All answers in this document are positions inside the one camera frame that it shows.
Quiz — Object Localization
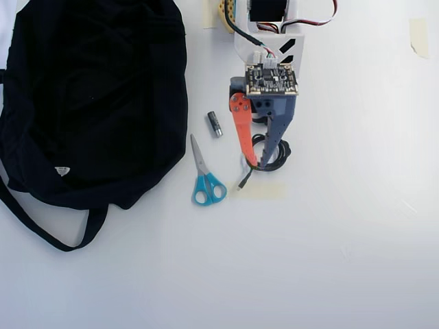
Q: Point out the blue-grey gripper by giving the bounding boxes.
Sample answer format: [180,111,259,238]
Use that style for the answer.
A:
[228,75,296,169]

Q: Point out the black usb cable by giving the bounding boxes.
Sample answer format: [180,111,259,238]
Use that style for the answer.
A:
[235,133,293,192]

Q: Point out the yellow perforated robot base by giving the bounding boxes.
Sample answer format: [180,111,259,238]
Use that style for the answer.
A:
[215,0,238,35]

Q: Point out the black fabric bag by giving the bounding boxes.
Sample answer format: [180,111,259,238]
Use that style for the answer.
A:
[0,0,189,253]

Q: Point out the black cylindrical battery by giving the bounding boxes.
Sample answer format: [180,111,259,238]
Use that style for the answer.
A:
[206,110,224,139]

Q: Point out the long beige tape strip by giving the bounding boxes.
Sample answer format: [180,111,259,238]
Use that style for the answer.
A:
[228,181,287,201]

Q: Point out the beige tape strip with torn end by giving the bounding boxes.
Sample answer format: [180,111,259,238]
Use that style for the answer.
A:
[409,17,430,60]

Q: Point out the camera circuit board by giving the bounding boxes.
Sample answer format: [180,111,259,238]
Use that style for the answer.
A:
[244,62,300,97]

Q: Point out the blue handled scissors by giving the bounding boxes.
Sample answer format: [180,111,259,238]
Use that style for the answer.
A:
[190,133,228,207]

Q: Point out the white red servo wires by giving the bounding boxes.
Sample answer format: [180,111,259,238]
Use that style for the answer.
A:
[256,0,339,35]

